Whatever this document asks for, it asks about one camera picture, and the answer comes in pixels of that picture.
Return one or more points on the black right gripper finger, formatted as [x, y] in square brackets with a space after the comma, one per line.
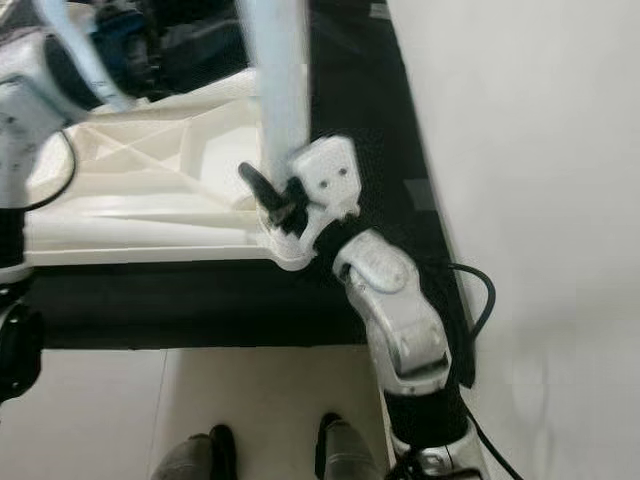
[260, 188]

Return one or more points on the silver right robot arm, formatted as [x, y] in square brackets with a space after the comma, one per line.
[400, 320]

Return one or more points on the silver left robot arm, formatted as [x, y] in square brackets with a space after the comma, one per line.
[30, 110]

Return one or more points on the white plastic table top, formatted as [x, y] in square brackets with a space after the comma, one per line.
[180, 150]

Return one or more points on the black tablecloth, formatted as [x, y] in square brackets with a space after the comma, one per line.
[180, 310]

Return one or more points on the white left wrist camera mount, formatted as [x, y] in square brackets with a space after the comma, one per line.
[82, 50]

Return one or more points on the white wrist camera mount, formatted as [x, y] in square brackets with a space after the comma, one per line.
[330, 170]
[82, 50]

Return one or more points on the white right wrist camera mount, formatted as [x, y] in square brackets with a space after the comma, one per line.
[330, 170]

